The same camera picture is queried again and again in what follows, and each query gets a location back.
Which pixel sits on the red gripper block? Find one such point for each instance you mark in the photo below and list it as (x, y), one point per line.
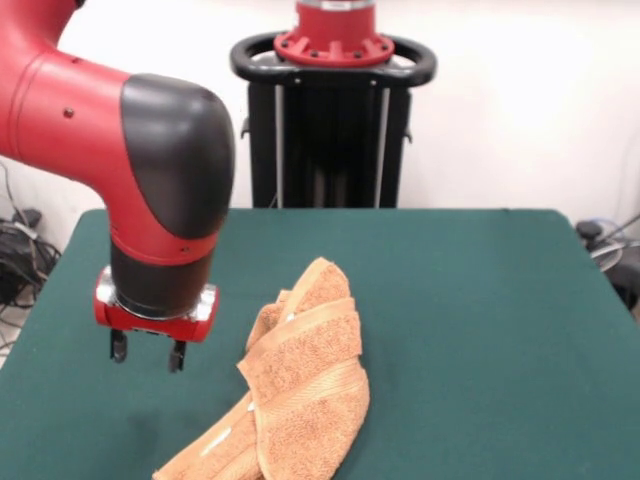
(155, 327)

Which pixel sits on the orange terry towel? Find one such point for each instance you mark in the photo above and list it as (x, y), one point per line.
(310, 390)

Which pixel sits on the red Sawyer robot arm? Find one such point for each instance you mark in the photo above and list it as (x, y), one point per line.
(100, 125)

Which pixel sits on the dark green table cloth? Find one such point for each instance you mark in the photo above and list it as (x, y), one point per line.
(500, 325)

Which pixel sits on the grey round stand base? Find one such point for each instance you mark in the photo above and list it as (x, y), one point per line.
(606, 256)

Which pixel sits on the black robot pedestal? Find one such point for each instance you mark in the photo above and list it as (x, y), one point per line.
(340, 140)

